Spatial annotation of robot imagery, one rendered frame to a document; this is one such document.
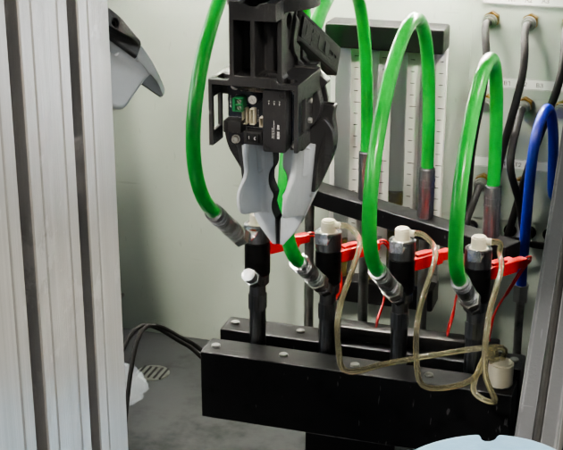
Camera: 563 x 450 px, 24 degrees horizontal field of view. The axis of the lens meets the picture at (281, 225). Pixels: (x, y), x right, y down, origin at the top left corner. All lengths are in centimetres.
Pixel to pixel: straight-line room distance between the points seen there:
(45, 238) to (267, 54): 60
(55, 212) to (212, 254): 135
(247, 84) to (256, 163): 10
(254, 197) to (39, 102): 66
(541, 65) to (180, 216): 52
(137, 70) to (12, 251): 71
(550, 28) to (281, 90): 65
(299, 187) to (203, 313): 78
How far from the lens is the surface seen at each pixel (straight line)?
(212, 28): 122
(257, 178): 105
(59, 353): 42
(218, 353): 142
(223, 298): 178
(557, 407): 122
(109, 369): 47
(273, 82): 96
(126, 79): 107
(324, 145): 103
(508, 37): 157
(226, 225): 129
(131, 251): 180
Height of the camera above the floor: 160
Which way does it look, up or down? 20 degrees down
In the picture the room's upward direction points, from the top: straight up
